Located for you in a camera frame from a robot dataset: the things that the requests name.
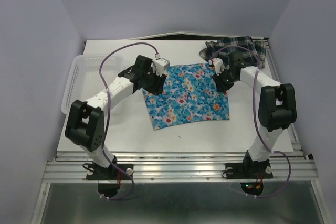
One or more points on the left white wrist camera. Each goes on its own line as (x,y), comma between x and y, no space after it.
(160,65)

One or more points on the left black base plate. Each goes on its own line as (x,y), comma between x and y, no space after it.
(96,173)

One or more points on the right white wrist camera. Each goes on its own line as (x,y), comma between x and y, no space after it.
(218,65)

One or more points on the aluminium mounting rail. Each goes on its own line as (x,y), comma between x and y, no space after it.
(177,167)

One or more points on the navy plaid skirt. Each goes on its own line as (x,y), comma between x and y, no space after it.
(253,51)

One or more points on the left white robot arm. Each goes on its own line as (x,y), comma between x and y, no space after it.
(88,120)

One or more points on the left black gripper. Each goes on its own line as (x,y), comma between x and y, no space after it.
(157,89)

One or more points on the white plastic basket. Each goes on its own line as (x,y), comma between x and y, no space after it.
(84,80)

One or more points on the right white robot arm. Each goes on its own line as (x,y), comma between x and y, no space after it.
(274,110)

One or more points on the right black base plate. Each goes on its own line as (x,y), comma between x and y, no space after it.
(253,171)

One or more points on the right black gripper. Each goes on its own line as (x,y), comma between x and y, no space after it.
(221,86)

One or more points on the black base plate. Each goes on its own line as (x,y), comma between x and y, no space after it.
(253,171)
(96,173)

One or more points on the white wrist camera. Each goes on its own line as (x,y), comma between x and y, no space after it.
(218,65)
(160,65)

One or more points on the blue floral skirt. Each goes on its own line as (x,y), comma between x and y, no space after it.
(189,95)

